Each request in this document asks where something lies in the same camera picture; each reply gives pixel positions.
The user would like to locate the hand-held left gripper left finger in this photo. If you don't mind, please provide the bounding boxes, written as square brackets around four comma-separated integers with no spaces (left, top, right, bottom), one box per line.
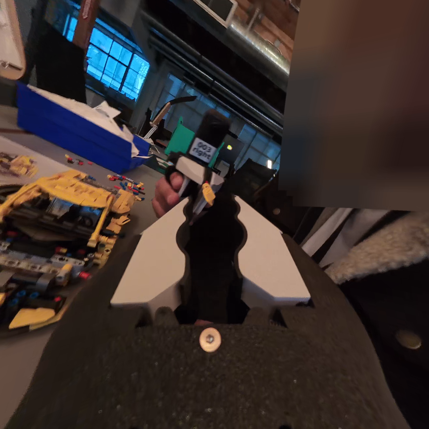
[110,197,191,318]

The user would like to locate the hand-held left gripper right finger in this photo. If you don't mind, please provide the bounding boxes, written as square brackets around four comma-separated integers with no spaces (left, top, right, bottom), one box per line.
[234,196,311,307]

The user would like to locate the wooden metal jointed arm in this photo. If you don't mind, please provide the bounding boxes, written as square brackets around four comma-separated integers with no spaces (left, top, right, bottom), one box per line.
[142,95,198,140]

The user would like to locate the person's right hand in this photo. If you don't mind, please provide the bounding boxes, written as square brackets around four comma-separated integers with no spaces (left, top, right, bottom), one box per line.
[151,174,189,219]

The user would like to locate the green plastic board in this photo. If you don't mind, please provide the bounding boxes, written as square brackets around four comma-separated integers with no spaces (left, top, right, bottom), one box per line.
[164,117,222,168]

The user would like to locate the tall paned window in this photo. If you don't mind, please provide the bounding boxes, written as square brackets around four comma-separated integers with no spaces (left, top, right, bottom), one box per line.
[158,74,282,175]

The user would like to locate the pile of small coloured pins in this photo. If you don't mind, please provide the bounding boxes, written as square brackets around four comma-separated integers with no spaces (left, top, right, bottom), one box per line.
[65,154,147,202]

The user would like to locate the crumpled white printed bags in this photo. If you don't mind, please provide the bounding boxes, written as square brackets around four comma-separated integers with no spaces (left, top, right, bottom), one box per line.
[28,84,153,158]

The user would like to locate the yellow toy car model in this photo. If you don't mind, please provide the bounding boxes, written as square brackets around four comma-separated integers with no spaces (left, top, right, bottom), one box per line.
[0,169,147,292]

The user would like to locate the large paned window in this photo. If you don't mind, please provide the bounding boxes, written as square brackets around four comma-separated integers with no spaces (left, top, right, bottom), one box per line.
[62,15,151,101]

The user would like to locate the white air vent grille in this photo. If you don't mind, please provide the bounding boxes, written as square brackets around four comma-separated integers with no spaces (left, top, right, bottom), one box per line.
[194,0,239,28]

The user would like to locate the yellow panel with black pins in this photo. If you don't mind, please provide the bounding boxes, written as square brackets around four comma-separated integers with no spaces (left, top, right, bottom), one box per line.
[0,288,68,336]

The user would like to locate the blue plastic bin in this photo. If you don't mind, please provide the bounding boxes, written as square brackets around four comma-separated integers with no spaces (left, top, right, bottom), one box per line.
[17,82,151,175]

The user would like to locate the black panel screen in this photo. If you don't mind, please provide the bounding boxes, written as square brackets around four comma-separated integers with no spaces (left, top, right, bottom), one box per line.
[34,20,88,104]

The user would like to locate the open instruction booklet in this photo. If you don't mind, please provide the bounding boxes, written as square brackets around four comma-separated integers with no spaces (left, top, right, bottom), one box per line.
[0,136,48,188]

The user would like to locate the wooden document stand with sheet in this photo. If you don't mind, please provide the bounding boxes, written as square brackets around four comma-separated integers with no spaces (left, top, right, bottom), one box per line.
[0,0,27,81]

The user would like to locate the white printed instruction sheet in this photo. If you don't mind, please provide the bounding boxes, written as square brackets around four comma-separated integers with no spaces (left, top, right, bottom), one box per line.
[0,0,21,67]

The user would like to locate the silver ventilation duct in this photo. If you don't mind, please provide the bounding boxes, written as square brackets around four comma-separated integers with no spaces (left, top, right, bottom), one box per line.
[228,17,291,78]

